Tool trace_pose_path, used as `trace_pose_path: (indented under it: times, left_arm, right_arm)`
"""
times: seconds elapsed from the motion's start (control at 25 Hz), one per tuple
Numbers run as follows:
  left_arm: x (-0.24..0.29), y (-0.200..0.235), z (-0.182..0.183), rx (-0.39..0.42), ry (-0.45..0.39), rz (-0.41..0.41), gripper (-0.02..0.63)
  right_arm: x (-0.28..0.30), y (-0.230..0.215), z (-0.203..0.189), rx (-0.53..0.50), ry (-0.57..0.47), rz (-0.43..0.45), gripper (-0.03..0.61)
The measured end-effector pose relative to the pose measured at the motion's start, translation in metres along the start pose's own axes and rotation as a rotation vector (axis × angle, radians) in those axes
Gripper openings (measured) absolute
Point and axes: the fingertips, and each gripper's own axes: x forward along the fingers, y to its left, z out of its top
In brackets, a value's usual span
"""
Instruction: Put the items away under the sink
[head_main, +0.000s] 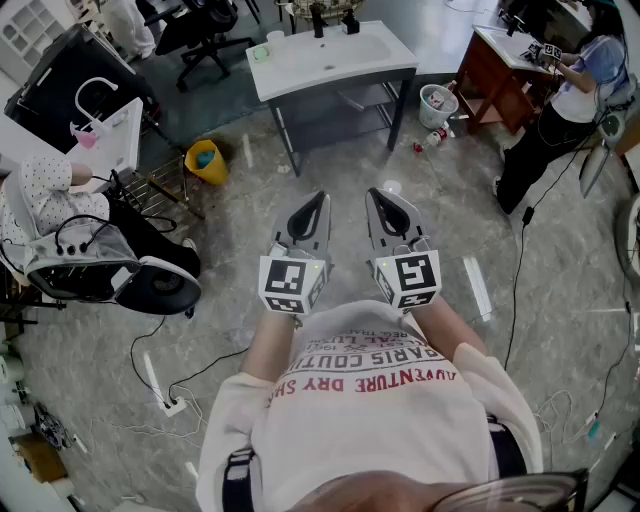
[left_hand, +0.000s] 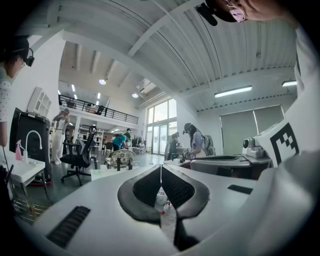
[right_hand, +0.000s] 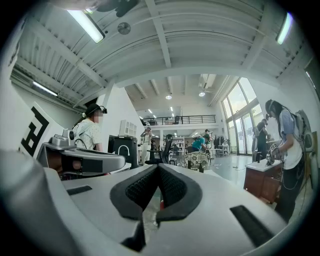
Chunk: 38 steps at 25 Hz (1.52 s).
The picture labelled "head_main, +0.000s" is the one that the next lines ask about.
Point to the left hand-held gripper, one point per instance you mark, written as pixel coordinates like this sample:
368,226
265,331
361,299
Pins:
285,277

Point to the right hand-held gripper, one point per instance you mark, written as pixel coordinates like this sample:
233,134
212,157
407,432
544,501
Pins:
415,275

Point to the green soap bar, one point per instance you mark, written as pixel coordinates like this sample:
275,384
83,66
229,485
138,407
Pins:
261,53

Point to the white cup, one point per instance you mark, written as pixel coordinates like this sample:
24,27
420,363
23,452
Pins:
275,40

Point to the black soap dispenser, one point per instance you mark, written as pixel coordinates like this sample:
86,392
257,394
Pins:
350,22

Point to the person's right forearm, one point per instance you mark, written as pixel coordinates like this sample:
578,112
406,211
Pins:
450,330

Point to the person's left forearm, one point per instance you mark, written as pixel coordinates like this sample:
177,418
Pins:
270,345

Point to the small white sink basin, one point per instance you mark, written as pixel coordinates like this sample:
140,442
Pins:
505,52
112,150

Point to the red label plastic bottle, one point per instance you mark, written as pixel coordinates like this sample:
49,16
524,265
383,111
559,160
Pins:
437,137

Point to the yellow bin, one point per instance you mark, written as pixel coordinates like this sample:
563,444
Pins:
212,172

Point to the white mesh wastebasket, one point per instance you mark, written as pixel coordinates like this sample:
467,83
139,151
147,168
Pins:
435,117

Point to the red white carton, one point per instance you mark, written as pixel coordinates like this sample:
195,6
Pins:
437,100

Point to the black round stool seat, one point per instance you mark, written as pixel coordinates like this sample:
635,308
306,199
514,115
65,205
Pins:
160,287

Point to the brown wooden cabinet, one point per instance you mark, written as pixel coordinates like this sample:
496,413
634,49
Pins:
492,95

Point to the person's white printed shirt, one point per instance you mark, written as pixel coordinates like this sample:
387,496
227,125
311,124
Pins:
370,430

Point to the white power strip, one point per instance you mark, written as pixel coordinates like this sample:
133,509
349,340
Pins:
174,406

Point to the grey backpack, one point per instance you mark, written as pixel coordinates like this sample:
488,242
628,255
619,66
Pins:
85,245

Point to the black office chair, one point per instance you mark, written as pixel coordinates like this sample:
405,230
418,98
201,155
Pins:
200,30

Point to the small black faucet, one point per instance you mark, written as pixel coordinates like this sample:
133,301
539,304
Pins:
514,25

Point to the pink holder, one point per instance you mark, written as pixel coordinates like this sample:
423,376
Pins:
85,137

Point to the white curved faucet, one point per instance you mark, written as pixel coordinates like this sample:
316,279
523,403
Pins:
82,97

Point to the black cabinet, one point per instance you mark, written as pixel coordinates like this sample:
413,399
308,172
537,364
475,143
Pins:
60,85

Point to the person's eyeglasses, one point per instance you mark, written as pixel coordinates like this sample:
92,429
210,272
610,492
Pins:
530,492

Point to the white shelf unit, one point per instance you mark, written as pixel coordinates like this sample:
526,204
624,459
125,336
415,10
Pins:
25,30

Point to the cardboard box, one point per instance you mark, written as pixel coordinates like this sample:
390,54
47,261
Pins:
42,457

